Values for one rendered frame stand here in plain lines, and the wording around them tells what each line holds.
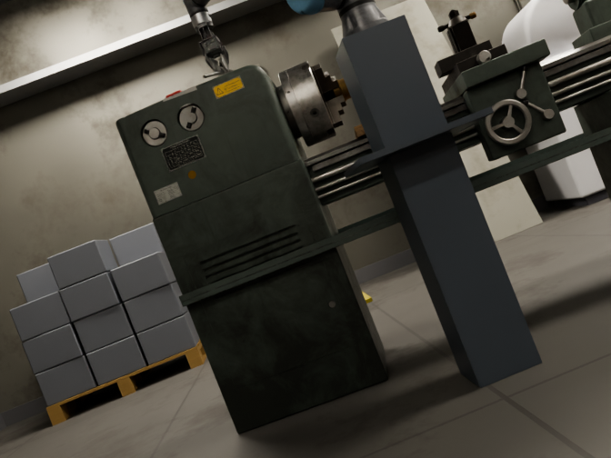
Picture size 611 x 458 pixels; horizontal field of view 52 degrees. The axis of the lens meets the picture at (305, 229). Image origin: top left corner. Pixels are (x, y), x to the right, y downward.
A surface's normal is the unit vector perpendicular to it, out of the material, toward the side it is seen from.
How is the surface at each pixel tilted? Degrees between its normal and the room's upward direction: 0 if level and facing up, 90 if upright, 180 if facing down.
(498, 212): 74
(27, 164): 90
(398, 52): 90
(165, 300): 90
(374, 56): 90
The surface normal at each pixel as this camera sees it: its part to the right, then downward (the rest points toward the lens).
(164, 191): -0.10, 0.04
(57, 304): 0.10, -0.04
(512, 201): -0.06, -0.27
